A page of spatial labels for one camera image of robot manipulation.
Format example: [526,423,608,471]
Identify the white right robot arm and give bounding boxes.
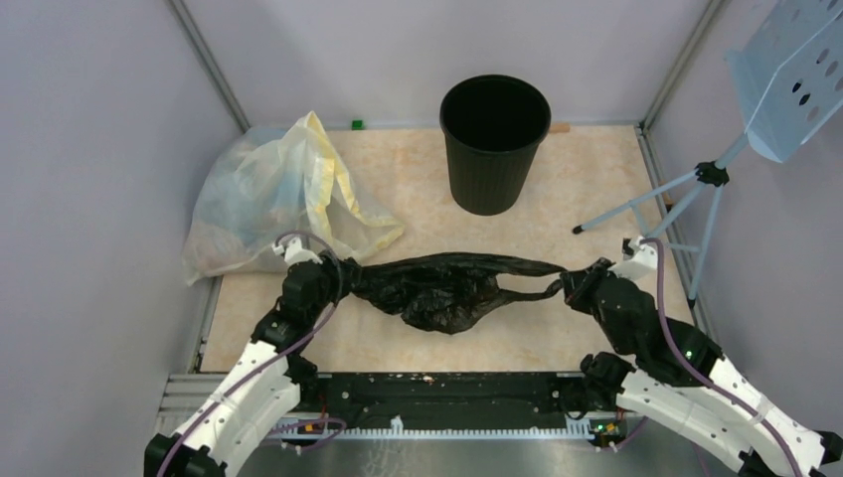
[560,238,842,476]

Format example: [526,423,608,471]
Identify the small wooden block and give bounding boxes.
[549,122,572,134]

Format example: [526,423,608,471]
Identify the light blue tripod stand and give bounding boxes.
[572,133,750,309]

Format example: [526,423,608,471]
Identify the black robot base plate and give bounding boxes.
[296,372,623,431]

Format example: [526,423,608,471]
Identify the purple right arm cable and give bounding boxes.
[641,237,808,477]

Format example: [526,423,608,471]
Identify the white slotted cable duct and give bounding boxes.
[265,416,626,442]

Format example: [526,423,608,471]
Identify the black plastic trash bag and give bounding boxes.
[341,252,567,335]

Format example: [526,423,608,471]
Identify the perforated light blue panel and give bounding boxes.
[726,1,842,163]

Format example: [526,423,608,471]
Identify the translucent yellow plastic bag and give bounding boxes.
[181,112,405,285]

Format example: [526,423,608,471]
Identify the black plastic trash bin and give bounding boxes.
[439,75,552,217]

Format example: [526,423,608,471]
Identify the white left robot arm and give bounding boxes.
[143,231,348,476]

